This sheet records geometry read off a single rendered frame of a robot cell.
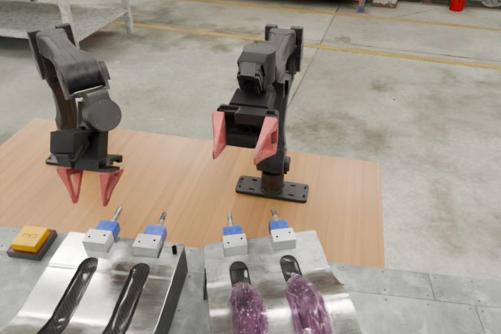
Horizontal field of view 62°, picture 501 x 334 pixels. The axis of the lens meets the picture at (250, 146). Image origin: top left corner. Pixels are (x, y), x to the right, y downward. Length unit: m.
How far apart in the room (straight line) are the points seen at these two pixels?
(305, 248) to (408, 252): 1.29
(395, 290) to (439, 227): 1.41
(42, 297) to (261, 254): 0.44
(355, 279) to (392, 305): 0.09
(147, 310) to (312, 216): 0.49
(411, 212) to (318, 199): 1.30
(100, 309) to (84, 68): 0.44
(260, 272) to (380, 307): 0.26
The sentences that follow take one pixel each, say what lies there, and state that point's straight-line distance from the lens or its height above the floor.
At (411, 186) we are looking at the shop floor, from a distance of 2.58.
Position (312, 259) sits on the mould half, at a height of 0.86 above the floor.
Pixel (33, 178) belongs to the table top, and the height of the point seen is 0.80.
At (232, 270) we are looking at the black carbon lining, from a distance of 0.91.
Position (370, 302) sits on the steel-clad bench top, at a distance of 0.96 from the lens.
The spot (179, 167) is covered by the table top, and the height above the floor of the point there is 0.80.
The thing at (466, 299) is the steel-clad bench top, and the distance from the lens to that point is 1.04.
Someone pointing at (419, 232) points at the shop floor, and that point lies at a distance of 2.31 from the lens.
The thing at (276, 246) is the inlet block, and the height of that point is 0.87.
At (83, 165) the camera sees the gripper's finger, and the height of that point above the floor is 1.09.
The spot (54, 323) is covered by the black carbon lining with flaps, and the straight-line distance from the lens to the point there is 0.88.
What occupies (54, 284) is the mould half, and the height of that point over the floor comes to 0.89.
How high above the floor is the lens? 1.57
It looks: 35 degrees down
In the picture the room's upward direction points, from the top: straight up
